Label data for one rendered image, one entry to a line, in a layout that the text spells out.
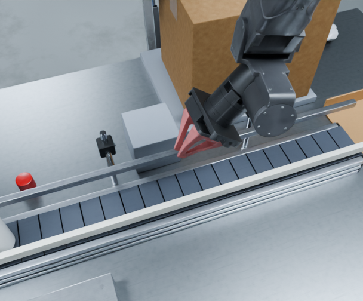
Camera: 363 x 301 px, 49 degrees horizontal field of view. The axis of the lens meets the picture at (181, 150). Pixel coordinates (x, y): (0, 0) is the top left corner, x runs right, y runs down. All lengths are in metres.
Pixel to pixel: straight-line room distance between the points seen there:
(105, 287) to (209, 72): 0.45
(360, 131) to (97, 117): 0.61
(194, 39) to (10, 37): 2.09
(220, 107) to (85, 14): 2.28
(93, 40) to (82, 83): 1.53
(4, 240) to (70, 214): 0.12
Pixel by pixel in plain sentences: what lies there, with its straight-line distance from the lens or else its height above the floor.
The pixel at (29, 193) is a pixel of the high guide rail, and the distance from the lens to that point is 0.73.
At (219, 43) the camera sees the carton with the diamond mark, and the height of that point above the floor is 1.07.
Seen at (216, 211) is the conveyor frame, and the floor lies 0.86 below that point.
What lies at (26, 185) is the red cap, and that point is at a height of 0.86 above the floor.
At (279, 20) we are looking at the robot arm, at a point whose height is 1.27.
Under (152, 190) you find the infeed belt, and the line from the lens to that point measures 0.78.
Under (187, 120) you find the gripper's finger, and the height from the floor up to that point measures 1.07.
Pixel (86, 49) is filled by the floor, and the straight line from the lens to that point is 2.53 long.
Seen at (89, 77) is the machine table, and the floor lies 0.83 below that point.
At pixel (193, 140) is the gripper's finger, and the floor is 1.06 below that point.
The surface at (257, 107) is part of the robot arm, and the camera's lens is 0.53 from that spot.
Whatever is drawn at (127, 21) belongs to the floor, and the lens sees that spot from 2.71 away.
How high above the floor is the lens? 1.55
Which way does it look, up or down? 53 degrees down
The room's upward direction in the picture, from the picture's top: straight up
